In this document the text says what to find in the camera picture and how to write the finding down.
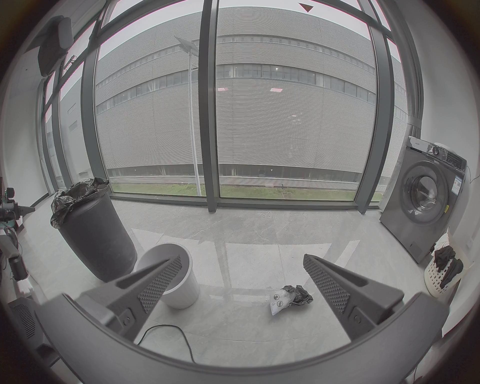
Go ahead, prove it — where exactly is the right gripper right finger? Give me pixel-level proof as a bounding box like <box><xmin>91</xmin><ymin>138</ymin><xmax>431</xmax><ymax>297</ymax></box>
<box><xmin>303</xmin><ymin>254</ymin><xmax>405</xmax><ymax>343</ymax></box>

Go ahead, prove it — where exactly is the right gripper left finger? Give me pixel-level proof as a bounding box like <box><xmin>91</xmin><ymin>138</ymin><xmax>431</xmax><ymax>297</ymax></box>
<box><xmin>77</xmin><ymin>255</ymin><xmax>183</xmax><ymax>344</ymax></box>

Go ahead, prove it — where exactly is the black plastic bag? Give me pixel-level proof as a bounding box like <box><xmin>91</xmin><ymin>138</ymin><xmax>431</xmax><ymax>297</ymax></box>
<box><xmin>50</xmin><ymin>177</ymin><xmax>110</xmax><ymax>229</ymax></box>

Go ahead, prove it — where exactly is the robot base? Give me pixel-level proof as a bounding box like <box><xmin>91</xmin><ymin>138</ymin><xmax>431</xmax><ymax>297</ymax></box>
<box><xmin>0</xmin><ymin>279</ymin><xmax>64</xmax><ymax>376</ymax></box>

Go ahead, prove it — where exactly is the white trash bin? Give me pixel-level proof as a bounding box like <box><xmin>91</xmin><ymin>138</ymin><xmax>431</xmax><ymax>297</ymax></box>
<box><xmin>134</xmin><ymin>243</ymin><xmax>200</xmax><ymax>310</ymax></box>

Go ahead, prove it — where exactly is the crumpled black plastic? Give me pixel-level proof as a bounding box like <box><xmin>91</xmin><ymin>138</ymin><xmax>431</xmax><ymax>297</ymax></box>
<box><xmin>282</xmin><ymin>284</ymin><xmax>314</xmax><ymax>307</ymax></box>

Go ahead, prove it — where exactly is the clear printed wrapper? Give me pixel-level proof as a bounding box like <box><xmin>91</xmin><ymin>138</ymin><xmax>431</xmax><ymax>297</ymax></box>
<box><xmin>269</xmin><ymin>288</ymin><xmax>292</xmax><ymax>316</ymax></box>

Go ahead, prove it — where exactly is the dark grey round chair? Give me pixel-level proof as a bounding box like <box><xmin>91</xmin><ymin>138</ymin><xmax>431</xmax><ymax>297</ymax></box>
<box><xmin>56</xmin><ymin>187</ymin><xmax>137</xmax><ymax>283</ymax></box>

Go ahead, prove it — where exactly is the white laundry basket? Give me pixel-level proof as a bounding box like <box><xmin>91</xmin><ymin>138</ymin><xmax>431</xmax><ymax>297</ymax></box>
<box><xmin>424</xmin><ymin>245</ymin><xmax>464</xmax><ymax>298</ymax></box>

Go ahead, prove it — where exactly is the black garment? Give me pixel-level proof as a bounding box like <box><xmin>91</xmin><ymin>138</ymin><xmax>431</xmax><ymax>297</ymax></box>
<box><xmin>434</xmin><ymin>245</ymin><xmax>464</xmax><ymax>289</ymax></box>

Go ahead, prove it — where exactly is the grey washing machine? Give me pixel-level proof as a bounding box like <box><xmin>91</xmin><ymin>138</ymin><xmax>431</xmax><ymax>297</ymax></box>
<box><xmin>379</xmin><ymin>136</ymin><xmax>467</xmax><ymax>265</ymax></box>

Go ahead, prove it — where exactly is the window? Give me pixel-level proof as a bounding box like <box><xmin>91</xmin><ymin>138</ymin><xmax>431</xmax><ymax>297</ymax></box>
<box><xmin>37</xmin><ymin>0</ymin><xmax>424</xmax><ymax>215</ymax></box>

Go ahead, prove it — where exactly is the black cable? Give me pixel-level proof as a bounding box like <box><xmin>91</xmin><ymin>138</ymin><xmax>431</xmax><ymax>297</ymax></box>
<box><xmin>136</xmin><ymin>325</ymin><xmax>196</xmax><ymax>364</ymax></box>

